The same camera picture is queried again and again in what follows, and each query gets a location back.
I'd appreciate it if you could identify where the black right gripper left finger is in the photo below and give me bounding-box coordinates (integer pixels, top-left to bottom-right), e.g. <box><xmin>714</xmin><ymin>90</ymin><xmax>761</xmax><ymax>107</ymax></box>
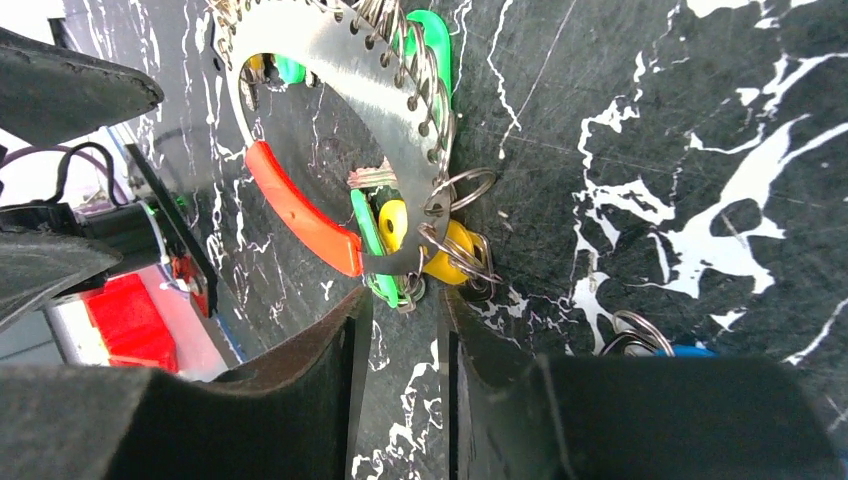
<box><xmin>1</xmin><ymin>287</ymin><xmax>373</xmax><ymax>479</ymax></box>

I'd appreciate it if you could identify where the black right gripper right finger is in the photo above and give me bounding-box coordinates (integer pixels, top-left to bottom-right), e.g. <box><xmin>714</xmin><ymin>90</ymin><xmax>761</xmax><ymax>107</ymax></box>
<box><xmin>439</xmin><ymin>288</ymin><xmax>847</xmax><ymax>479</ymax></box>

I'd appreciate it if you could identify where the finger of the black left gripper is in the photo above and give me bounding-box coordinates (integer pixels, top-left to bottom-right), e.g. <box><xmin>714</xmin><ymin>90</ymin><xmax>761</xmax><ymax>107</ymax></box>
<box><xmin>1</xmin><ymin>226</ymin><xmax>124</xmax><ymax>331</ymax></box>
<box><xmin>1</xmin><ymin>28</ymin><xmax>164</xmax><ymax>147</ymax></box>

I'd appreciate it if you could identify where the blue key tag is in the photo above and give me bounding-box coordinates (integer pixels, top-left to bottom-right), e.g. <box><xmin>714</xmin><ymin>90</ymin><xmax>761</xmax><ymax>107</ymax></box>
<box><xmin>599</xmin><ymin>309</ymin><xmax>720</xmax><ymax>359</ymax></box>

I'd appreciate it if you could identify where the metal key organizer ring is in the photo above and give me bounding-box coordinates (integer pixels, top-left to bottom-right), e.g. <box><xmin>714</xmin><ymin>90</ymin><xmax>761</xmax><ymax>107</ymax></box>
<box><xmin>211</xmin><ymin>0</ymin><xmax>499</xmax><ymax>313</ymax></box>

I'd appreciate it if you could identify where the yellow tag key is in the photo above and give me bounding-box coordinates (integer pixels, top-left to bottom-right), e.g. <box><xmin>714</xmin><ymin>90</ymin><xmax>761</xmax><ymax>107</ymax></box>
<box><xmin>377</xmin><ymin>199</ymin><xmax>493</xmax><ymax>285</ymax></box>

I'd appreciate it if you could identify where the green key tag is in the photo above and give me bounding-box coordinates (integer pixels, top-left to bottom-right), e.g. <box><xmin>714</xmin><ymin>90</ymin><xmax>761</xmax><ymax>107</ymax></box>
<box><xmin>382</xmin><ymin>4</ymin><xmax>452</xmax><ymax>129</ymax></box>

